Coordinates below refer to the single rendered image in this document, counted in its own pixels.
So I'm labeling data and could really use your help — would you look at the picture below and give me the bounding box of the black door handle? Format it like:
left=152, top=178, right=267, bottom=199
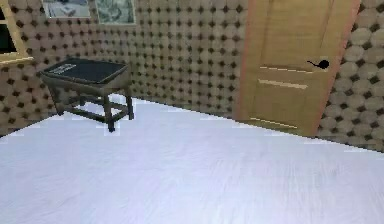
left=306, top=59, right=331, bottom=71

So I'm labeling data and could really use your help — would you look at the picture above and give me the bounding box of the grey framed wall picture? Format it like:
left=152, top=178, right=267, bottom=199
left=41, top=0, right=92, bottom=19

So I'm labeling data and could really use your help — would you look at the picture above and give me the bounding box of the green framed wall picture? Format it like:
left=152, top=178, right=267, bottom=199
left=94, top=0, right=137, bottom=26

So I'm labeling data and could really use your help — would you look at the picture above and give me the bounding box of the light brown wooden door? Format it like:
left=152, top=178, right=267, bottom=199
left=235, top=0, right=362, bottom=138

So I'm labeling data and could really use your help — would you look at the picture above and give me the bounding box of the dark wooden side table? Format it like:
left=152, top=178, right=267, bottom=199
left=37, top=57, right=135, bottom=133

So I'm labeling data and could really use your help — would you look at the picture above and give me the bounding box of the wooden framed window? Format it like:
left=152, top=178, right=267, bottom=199
left=0, top=0, right=35, bottom=65

